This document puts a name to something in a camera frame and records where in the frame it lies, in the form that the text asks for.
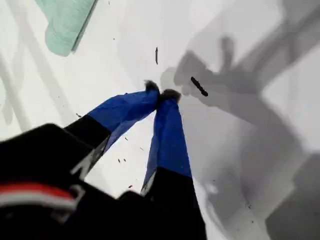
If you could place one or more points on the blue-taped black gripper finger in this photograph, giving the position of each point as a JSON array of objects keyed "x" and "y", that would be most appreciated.
[
  {"x": 120, "y": 112},
  {"x": 170, "y": 150}
]

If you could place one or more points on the pale green T-shirt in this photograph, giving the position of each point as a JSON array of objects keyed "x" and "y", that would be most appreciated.
[{"x": 63, "y": 25}]

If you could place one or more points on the small black debris strip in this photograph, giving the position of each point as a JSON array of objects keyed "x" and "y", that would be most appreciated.
[
  {"x": 199, "y": 86},
  {"x": 156, "y": 55}
]

